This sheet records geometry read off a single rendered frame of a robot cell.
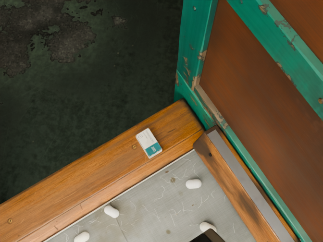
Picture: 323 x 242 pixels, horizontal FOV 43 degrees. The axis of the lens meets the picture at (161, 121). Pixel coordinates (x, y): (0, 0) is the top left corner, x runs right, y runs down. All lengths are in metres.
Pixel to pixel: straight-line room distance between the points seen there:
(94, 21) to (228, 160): 1.31
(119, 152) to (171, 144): 0.12
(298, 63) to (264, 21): 0.07
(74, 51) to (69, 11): 0.21
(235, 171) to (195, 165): 0.15
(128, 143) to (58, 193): 0.19
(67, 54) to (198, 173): 1.14
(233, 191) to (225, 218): 0.10
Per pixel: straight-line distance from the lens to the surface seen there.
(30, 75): 1.95
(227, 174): 0.86
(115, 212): 0.93
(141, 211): 0.95
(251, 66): 0.64
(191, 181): 0.94
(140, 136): 0.94
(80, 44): 1.96
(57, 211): 0.95
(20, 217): 0.97
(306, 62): 0.49
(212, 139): 0.86
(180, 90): 1.00
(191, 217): 0.95
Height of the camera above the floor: 1.68
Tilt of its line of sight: 71 degrees down
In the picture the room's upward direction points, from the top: 1 degrees clockwise
